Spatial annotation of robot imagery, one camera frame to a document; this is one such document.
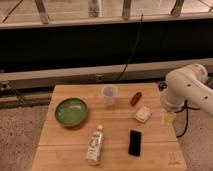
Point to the translucent gripper tool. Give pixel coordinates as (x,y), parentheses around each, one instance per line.
(168,118)

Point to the black eraser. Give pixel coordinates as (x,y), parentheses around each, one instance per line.
(135,143)

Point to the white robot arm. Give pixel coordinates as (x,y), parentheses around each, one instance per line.
(186,84)

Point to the white small box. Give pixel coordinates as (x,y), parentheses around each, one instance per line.
(143,114)

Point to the brown oblong object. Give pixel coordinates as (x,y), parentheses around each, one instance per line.
(135,98)

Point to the clear plastic cup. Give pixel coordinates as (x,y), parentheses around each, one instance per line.
(109,93)

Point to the white plastic bottle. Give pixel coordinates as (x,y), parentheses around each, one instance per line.
(95,146)

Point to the green bowl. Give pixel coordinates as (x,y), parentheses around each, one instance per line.
(71,112)

